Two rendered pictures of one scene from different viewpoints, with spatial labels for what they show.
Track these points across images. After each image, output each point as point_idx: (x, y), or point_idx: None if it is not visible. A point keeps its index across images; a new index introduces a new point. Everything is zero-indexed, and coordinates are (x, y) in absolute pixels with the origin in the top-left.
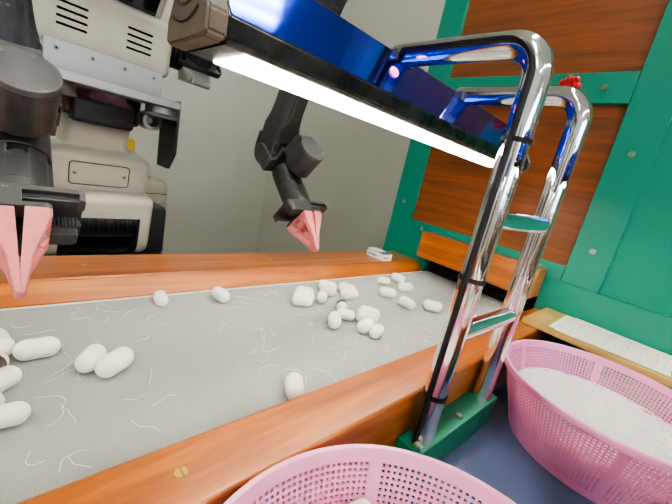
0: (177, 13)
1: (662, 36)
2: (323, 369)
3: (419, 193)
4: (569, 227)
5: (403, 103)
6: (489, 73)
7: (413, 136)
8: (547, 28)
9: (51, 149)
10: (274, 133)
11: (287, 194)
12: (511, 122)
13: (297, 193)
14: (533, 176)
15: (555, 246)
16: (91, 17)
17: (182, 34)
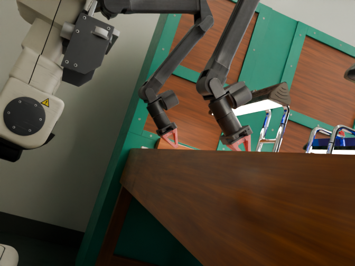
0: (277, 94)
1: (241, 78)
2: None
3: (147, 115)
4: (215, 139)
5: None
6: (185, 65)
7: (237, 110)
8: (208, 57)
9: (62, 68)
10: (160, 85)
11: (165, 118)
12: (284, 121)
13: (168, 118)
14: (203, 116)
15: (210, 146)
16: None
17: (279, 100)
